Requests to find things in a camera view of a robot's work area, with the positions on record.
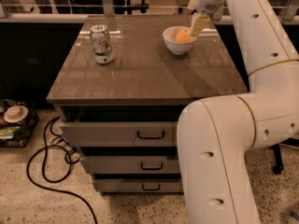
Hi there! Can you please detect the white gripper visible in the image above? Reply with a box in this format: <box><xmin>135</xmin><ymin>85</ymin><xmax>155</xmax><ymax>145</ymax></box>
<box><xmin>188</xmin><ymin>0</ymin><xmax>225</xmax><ymax>36</ymax></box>

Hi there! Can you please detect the orange fruit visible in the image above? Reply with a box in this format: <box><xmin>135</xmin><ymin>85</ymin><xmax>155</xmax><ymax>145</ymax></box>
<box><xmin>175</xmin><ymin>29</ymin><xmax>192</xmax><ymax>43</ymax></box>

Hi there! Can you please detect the white ceramic bowl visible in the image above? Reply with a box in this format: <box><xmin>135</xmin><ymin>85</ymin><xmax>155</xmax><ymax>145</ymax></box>
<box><xmin>163</xmin><ymin>26</ymin><xmax>196</xmax><ymax>55</ymax></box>

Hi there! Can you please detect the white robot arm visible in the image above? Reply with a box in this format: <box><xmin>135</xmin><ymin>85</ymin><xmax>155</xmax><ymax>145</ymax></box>
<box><xmin>177</xmin><ymin>0</ymin><xmax>299</xmax><ymax>224</ymax></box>

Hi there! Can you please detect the green white soda can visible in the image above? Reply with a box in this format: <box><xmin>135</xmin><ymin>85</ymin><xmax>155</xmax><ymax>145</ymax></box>
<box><xmin>90</xmin><ymin>24</ymin><xmax>113</xmax><ymax>64</ymax></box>

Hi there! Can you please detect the grey drawer cabinet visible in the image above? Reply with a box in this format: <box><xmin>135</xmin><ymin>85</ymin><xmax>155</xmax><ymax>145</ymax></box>
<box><xmin>47</xmin><ymin>16</ymin><xmax>247</xmax><ymax>181</ymax></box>

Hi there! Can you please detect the top grey drawer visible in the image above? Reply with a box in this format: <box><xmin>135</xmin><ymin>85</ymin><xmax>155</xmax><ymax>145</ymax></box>
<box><xmin>61</xmin><ymin>121</ymin><xmax>177</xmax><ymax>147</ymax></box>

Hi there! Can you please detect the grey drawer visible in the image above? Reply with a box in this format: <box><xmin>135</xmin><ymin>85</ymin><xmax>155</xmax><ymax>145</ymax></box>
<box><xmin>81</xmin><ymin>156</ymin><xmax>179</xmax><ymax>174</ymax></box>
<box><xmin>93</xmin><ymin>179</ymin><xmax>183</xmax><ymax>194</ymax></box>
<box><xmin>61</xmin><ymin>121</ymin><xmax>177</xmax><ymax>147</ymax></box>

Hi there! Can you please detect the black stand leg with caster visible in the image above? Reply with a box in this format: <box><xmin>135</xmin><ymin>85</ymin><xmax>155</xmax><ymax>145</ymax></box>
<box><xmin>271</xmin><ymin>144</ymin><xmax>284</xmax><ymax>175</ymax></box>

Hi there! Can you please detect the middle grey drawer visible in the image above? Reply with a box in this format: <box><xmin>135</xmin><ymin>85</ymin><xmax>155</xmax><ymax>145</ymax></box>
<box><xmin>81</xmin><ymin>156</ymin><xmax>179</xmax><ymax>174</ymax></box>

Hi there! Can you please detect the bottom grey drawer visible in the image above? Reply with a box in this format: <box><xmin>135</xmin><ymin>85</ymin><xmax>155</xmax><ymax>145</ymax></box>
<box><xmin>93</xmin><ymin>179</ymin><xmax>183</xmax><ymax>194</ymax></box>

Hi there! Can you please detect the beige hat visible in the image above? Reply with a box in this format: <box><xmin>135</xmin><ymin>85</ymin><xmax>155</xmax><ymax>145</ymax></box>
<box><xmin>4</xmin><ymin>105</ymin><xmax>29</xmax><ymax>123</ymax></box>

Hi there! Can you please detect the black floor cable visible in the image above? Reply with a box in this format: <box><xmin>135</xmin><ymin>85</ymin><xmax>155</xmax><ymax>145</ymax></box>
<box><xmin>25</xmin><ymin>116</ymin><xmax>99</xmax><ymax>224</ymax></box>

